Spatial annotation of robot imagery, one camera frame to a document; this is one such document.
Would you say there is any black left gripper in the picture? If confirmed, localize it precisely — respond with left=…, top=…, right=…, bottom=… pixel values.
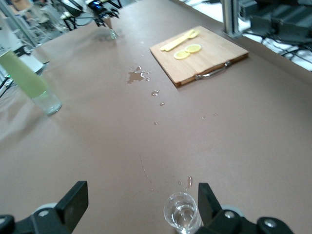
left=88, top=0, right=120, bottom=27

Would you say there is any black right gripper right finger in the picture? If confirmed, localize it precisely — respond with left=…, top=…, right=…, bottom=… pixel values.
left=195, top=182, right=295, bottom=234

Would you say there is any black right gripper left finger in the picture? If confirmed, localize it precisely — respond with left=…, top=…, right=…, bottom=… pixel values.
left=0, top=180, right=89, bottom=234

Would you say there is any small clear glass measuring cup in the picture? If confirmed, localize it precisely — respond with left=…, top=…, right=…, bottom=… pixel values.
left=163, top=192, right=202, bottom=234

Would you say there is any yellow plastic knife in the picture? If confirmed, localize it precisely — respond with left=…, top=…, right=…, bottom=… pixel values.
left=160, top=31, right=195, bottom=52

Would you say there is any lemon slice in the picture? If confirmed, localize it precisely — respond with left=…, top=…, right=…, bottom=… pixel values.
left=185, top=43, right=202, bottom=54
left=173, top=50, right=191, bottom=60

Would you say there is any brown table cover sheet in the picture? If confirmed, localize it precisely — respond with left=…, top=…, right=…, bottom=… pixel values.
left=0, top=0, right=312, bottom=234

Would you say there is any yellow plastic fork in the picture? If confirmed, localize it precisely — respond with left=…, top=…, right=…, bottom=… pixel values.
left=165, top=29, right=200, bottom=51

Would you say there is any wooden cutting board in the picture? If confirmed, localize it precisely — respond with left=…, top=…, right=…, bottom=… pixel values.
left=149, top=25, right=249, bottom=88

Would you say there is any black equipment box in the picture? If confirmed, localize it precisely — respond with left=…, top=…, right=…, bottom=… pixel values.
left=250, top=4, right=312, bottom=43

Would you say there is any metal cutting board handle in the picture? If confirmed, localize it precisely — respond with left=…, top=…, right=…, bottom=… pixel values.
left=194, top=60, right=232, bottom=80

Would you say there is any aluminium profile post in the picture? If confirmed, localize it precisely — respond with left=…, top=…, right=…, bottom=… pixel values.
left=220, top=0, right=244, bottom=39

